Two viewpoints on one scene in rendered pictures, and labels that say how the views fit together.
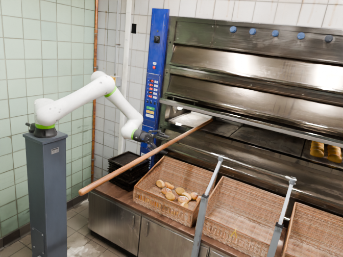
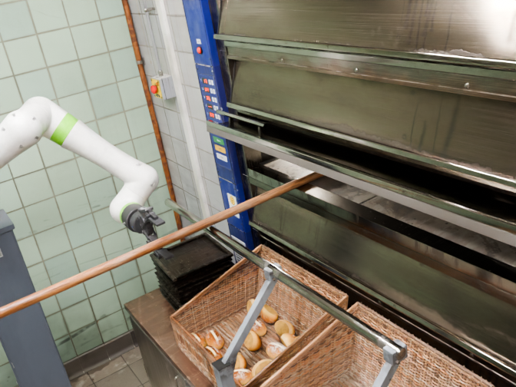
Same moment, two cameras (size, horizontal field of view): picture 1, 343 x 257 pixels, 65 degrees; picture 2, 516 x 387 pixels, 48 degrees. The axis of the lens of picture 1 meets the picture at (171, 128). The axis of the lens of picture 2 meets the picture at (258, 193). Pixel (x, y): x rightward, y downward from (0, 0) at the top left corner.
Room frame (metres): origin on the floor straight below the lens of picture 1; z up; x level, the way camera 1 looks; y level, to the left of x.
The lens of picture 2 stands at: (0.56, -1.17, 2.04)
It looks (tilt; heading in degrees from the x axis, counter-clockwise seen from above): 24 degrees down; 33
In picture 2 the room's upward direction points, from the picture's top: 10 degrees counter-clockwise
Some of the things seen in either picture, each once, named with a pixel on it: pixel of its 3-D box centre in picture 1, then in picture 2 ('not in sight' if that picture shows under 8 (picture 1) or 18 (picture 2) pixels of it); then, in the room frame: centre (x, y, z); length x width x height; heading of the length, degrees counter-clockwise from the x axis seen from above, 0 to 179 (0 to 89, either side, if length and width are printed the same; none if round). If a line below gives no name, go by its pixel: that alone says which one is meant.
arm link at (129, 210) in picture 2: (140, 135); (137, 217); (1.90, 0.23, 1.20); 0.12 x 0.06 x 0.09; 153
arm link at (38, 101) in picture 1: (45, 113); not in sight; (1.69, 0.85, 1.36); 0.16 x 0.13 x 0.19; 30
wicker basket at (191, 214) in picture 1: (175, 187); (256, 322); (2.03, -0.10, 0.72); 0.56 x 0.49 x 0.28; 63
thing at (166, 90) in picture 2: (114, 80); (163, 86); (2.65, 0.62, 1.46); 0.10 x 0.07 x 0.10; 63
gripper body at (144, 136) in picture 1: (147, 138); (144, 224); (1.86, 0.17, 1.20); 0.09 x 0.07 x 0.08; 63
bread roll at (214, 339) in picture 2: not in sight; (214, 338); (2.00, 0.10, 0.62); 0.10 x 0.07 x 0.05; 58
